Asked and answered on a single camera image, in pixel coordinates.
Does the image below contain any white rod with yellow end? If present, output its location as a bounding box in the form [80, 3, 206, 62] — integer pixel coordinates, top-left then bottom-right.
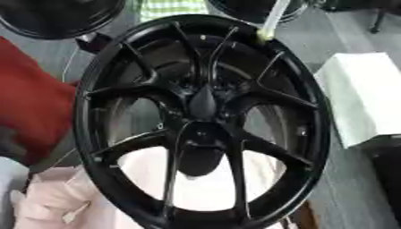
[253, 0, 292, 43]

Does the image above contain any small black box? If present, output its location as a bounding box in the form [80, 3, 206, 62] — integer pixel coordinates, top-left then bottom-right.
[73, 31, 115, 55]

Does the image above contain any red cloth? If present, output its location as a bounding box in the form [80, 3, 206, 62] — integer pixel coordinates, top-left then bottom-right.
[0, 35, 81, 166]

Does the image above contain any pale grey cloth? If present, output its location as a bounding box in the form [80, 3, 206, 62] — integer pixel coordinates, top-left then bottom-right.
[0, 155, 31, 229]

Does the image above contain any green white checked cloth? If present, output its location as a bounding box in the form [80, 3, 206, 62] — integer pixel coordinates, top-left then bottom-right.
[136, 0, 210, 23]

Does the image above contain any black round wheel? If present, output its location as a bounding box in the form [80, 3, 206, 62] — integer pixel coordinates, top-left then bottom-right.
[205, 0, 311, 25]
[0, 0, 129, 40]

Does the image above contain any pale pink cloth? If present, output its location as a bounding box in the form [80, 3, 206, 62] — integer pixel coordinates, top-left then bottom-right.
[7, 145, 290, 229]

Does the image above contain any thin white cable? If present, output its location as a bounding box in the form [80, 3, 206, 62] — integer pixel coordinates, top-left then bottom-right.
[59, 47, 81, 84]

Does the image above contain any white box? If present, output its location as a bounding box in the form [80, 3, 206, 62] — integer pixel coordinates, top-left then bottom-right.
[313, 52, 401, 149]

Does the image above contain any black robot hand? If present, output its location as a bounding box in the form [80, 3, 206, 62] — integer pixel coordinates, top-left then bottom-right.
[175, 84, 232, 177]

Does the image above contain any black chair leg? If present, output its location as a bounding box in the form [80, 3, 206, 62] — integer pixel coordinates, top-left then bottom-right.
[366, 8, 388, 34]

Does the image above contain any black spoked wheel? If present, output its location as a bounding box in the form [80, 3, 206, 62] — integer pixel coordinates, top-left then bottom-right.
[70, 13, 334, 229]

